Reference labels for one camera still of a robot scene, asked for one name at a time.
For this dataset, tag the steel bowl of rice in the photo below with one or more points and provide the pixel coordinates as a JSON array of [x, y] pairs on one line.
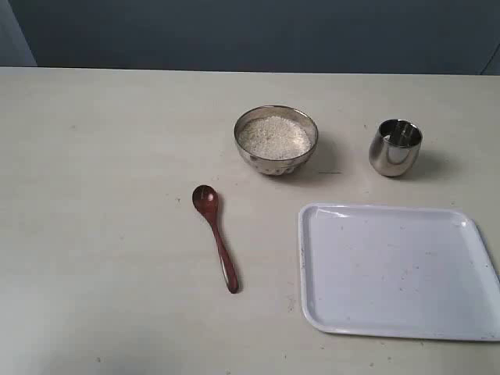
[[275, 140]]

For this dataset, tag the dark red wooden spoon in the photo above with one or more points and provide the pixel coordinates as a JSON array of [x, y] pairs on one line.
[[206, 201]]

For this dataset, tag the white plastic tray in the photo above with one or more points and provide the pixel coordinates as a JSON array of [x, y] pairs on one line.
[[396, 272]]

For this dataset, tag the small steel cup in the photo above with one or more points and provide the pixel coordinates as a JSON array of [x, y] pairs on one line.
[[395, 147]]

